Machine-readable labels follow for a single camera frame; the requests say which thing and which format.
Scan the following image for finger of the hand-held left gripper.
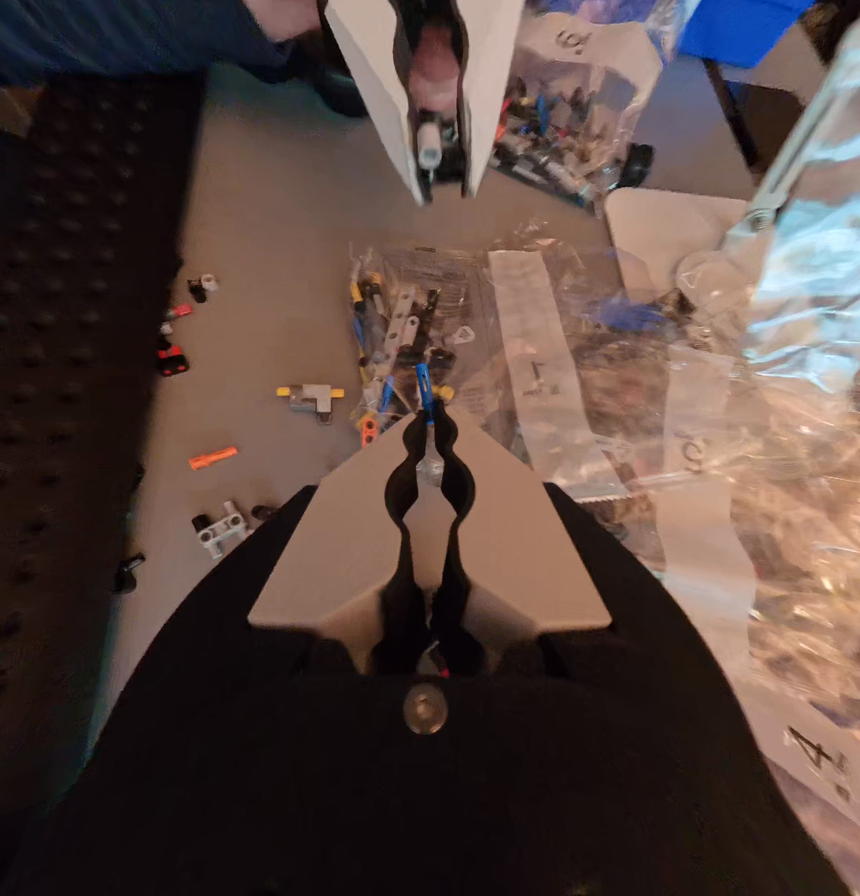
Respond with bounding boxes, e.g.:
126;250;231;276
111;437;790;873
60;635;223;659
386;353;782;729
323;0;435;209
456;0;526;202

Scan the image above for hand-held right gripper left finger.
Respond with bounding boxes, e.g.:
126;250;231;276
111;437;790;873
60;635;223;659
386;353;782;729
246;410;432;678

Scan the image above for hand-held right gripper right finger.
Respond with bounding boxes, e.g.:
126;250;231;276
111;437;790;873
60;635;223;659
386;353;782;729
435;405;614;678

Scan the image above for blue lego pin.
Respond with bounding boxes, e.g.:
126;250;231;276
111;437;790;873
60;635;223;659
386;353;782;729
413;361;437;427

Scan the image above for pile of clear parts bags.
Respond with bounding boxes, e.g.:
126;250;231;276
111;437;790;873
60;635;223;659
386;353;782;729
577;0;860;879

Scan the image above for small black lego piece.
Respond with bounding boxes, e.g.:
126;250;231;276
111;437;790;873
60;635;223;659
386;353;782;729
112;552;148;595

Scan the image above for person's left hand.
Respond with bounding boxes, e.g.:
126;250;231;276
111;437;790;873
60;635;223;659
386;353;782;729
246;0;466;116

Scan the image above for large black rubber tire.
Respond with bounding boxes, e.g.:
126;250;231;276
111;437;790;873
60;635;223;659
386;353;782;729
309;42;369;118

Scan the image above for clear bag with orange fins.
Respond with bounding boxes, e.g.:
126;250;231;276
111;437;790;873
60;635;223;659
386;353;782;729
490;9;666;212

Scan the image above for dark grey beam with pins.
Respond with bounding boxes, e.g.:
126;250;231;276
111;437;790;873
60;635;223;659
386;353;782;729
189;500;253;560

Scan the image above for grey block with yellow pins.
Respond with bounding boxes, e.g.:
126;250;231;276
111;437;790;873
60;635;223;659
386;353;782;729
274;380;348;427

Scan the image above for small black rubber tire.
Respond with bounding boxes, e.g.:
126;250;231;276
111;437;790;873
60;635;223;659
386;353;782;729
618;141;657;190

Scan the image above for clear bag of mixed pieces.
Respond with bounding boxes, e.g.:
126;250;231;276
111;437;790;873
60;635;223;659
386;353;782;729
344;237;628;506

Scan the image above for blue plastic bin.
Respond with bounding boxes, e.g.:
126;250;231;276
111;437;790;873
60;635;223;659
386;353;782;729
673;0;817;72

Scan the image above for black studded mat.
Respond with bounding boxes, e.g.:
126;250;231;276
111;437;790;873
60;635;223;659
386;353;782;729
0;72;208;813

